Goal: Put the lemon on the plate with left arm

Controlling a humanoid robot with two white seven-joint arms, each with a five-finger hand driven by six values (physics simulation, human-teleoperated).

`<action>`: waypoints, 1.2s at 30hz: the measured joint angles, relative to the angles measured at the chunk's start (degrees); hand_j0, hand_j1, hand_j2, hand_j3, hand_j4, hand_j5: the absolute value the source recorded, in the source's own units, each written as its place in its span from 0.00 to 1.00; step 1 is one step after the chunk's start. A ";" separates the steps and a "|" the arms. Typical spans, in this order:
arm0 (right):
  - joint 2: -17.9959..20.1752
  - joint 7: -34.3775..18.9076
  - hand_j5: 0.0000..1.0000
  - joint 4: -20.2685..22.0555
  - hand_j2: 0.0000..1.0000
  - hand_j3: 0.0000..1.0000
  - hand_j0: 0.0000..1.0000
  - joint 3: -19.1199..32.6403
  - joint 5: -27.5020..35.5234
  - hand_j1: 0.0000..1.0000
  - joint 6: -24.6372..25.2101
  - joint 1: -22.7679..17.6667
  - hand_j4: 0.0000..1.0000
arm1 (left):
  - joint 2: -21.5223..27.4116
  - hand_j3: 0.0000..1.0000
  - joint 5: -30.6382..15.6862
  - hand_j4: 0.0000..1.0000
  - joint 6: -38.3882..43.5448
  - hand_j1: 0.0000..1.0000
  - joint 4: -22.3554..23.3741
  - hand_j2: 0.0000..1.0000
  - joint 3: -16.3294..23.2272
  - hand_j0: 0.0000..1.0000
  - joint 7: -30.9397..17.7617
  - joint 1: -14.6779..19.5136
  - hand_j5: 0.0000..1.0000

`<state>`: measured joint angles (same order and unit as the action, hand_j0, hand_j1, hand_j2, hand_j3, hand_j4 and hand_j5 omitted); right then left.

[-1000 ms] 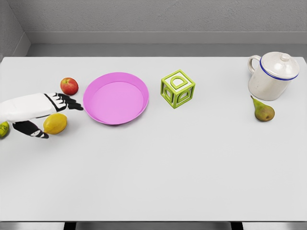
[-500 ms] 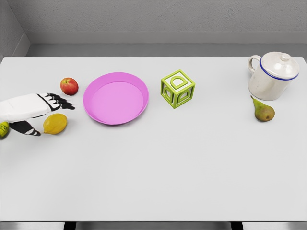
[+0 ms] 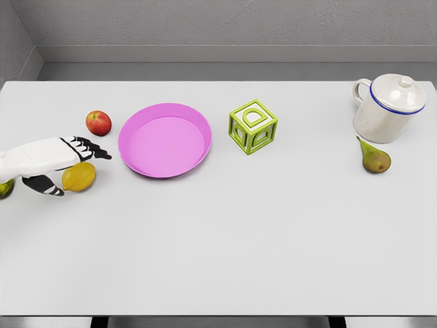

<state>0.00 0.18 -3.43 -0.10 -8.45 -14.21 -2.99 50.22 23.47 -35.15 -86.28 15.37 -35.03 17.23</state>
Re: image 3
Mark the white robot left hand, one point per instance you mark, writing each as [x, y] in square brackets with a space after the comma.
[44, 156]

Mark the yellow lemon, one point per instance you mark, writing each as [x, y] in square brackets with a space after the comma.
[79, 176]

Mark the pink round plate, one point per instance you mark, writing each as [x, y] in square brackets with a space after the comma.
[165, 140]

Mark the green fruit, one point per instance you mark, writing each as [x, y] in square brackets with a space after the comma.
[5, 190]

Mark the red apple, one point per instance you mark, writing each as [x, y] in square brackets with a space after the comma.
[98, 123]

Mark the green letter block cube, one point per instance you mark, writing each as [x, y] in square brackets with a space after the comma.
[253, 126]

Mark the green brown pear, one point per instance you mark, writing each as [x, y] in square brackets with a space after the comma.
[375, 159]

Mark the white enamel mug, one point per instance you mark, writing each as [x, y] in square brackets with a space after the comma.
[380, 119]

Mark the white lid with blue rim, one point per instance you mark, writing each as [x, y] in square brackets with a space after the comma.
[399, 93]

